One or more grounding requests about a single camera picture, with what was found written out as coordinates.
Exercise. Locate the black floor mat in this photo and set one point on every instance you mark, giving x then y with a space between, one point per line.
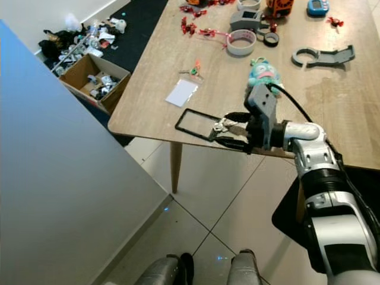
288 219

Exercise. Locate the open cardboard box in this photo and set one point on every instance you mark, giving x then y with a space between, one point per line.
116 98

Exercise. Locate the white tape roll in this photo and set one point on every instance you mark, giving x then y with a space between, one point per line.
231 44

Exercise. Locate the dark carpet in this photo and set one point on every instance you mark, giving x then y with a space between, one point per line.
139 29

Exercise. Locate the small red metal part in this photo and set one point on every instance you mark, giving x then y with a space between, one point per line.
187 27
206 32
189 9
335 22

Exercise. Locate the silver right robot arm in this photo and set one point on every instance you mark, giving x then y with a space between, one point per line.
326 160

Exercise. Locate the keys with silver clasp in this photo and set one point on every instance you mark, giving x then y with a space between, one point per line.
222 126

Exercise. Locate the small black tape roll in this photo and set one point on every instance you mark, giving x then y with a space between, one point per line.
266 38

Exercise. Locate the black rectangular frame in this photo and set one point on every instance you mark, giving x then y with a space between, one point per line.
182 123

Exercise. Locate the white cup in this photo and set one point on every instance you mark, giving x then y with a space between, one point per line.
249 5

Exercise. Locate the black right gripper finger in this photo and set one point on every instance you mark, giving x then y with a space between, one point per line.
242 116
236 143

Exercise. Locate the grey left robot foot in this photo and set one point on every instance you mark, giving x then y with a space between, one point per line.
163 272

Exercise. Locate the grey right robot foot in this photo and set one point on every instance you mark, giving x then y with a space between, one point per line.
243 270

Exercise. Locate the orange black device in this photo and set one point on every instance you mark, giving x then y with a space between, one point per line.
279 7

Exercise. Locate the teal plush toy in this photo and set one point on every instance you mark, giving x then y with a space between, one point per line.
263 72

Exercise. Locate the grey robot foot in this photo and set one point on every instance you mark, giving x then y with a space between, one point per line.
243 270
163 272

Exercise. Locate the small orange green tag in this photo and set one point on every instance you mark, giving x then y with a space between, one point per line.
193 66

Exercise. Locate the wooden table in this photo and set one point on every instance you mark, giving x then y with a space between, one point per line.
326 101

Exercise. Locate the pile of mixed clutter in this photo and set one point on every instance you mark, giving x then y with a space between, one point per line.
83 38

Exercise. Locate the blue device with screen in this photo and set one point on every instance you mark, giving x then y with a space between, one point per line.
318 6

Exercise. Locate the white card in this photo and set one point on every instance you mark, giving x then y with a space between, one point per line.
181 93

